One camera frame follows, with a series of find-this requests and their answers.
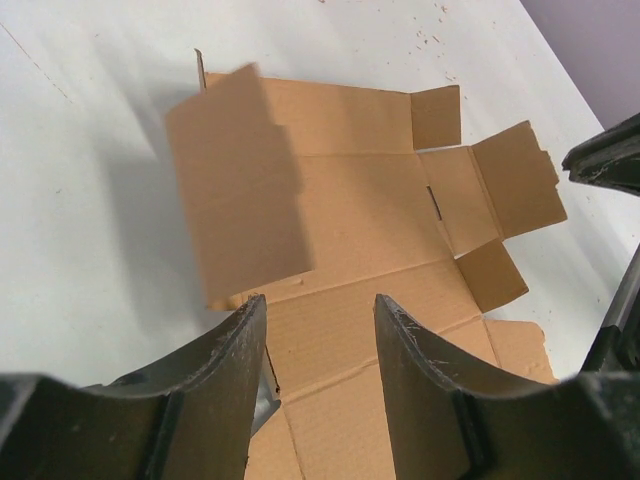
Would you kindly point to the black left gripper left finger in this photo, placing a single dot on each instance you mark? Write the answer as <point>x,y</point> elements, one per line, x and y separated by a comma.
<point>187,415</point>

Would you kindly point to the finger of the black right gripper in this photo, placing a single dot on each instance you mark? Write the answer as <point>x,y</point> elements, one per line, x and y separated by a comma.
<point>608,160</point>

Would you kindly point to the brown cardboard box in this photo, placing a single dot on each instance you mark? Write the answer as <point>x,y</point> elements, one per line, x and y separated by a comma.
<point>321,197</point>

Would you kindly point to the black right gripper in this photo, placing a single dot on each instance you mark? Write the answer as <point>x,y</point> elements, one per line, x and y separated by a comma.
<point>616,346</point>

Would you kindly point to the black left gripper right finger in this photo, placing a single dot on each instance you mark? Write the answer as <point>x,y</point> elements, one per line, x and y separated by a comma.
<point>451,415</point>

